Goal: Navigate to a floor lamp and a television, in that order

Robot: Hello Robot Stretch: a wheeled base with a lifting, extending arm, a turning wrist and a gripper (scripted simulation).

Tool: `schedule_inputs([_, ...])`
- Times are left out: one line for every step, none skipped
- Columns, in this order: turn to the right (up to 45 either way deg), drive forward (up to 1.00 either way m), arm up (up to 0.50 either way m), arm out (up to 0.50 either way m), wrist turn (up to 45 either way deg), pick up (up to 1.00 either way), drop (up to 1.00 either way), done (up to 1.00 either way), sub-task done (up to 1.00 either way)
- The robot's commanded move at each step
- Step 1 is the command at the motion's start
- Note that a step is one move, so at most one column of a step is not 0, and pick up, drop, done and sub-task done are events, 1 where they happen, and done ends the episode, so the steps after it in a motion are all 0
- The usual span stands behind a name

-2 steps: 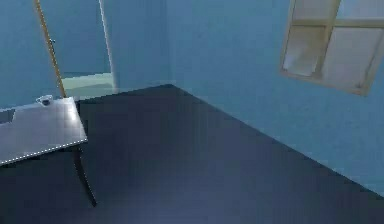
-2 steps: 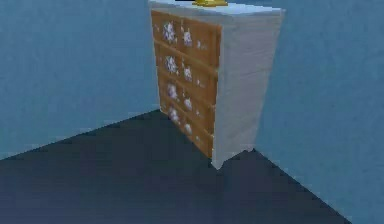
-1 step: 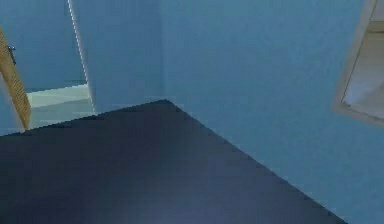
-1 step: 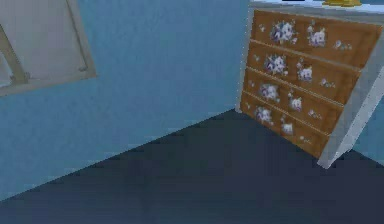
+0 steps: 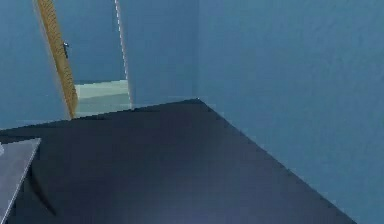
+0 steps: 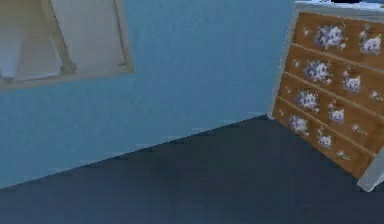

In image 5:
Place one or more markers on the yellow wooden room door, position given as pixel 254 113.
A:
pixel 59 56

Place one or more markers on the grey flat table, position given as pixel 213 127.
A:
pixel 13 170

